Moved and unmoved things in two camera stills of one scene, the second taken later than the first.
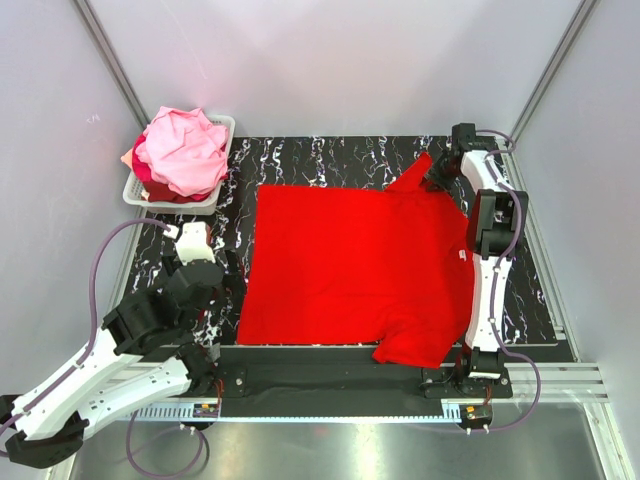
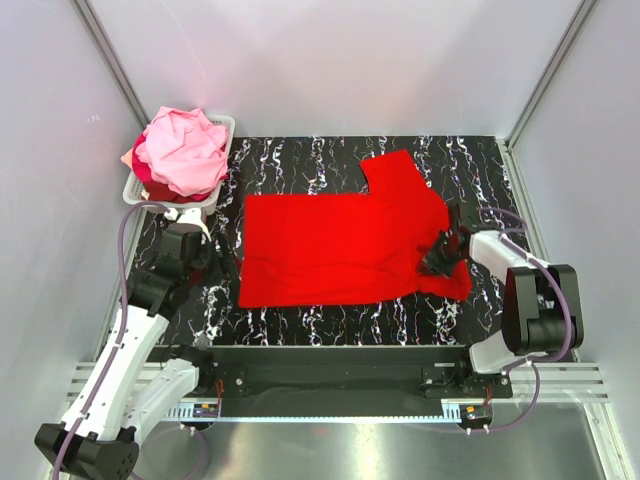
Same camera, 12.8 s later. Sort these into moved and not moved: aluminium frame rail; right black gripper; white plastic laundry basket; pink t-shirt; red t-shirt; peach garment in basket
Moved: right black gripper; red t-shirt
Not moved: white plastic laundry basket; aluminium frame rail; peach garment in basket; pink t-shirt
